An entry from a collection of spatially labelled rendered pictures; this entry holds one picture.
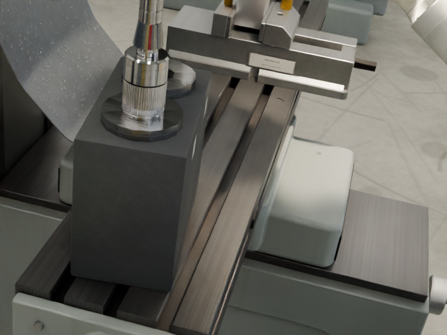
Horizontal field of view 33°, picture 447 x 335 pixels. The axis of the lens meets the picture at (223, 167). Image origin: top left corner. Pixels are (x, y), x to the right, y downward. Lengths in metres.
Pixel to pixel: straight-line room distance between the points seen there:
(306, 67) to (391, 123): 2.12
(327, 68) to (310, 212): 0.28
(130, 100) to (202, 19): 0.67
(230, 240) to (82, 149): 0.27
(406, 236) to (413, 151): 1.89
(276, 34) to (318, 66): 0.10
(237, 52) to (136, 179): 0.64
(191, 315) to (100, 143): 0.22
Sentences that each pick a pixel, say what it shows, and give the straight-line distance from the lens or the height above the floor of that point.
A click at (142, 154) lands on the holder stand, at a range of 0.78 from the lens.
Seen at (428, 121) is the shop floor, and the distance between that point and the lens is 3.60.
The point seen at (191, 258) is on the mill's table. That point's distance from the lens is 0.98.
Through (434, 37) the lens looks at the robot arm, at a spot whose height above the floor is 1.17.
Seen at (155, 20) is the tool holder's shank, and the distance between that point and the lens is 0.77.
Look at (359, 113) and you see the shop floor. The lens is 3.50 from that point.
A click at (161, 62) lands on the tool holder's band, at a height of 1.21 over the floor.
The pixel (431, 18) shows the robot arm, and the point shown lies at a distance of 1.09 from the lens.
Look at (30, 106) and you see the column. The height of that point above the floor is 0.82.
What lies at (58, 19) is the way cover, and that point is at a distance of 1.39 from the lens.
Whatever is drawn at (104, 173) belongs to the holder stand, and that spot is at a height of 1.09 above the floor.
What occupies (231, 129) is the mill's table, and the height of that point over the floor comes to 0.94.
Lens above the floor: 1.53
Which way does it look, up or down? 32 degrees down
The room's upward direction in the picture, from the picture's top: 9 degrees clockwise
